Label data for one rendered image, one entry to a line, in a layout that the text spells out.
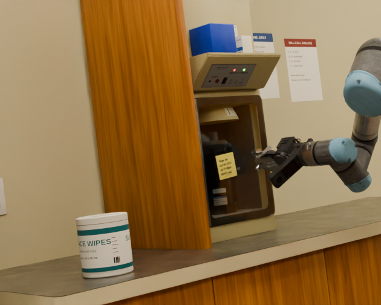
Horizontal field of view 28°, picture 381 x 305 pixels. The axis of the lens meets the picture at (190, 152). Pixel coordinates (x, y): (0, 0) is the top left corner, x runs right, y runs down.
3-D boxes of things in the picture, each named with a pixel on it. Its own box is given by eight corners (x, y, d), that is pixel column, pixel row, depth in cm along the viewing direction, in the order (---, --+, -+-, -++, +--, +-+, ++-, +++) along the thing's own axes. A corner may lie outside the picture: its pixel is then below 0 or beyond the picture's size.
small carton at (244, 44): (231, 57, 240) (228, 38, 240) (240, 57, 244) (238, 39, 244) (243, 54, 237) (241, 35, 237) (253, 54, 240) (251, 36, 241)
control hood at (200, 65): (185, 91, 231) (181, 59, 231) (259, 89, 252) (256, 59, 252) (210, 86, 223) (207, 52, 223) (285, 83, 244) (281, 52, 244)
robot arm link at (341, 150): (354, 170, 217) (338, 150, 213) (323, 173, 225) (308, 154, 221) (363, 149, 220) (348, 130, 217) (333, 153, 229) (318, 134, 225)
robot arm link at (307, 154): (322, 170, 225) (307, 152, 221) (310, 172, 228) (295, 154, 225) (331, 152, 228) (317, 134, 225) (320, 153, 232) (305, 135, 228)
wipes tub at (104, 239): (72, 278, 192) (65, 218, 192) (115, 268, 200) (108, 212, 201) (101, 279, 182) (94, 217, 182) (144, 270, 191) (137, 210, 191)
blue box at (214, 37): (192, 59, 233) (188, 29, 233) (215, 59, 240) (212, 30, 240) (213, 52, 225) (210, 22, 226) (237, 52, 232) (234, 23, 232)
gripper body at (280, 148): (293, 154, 241) (322, 150, 232) (281, 173, 237) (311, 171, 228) (279, 137, 238) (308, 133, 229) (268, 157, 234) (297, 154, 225)
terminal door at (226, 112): (205, 228, 231) (189, 98, 232) (274, 215, 251) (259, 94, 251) (207, 228, 230) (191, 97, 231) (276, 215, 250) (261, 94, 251)
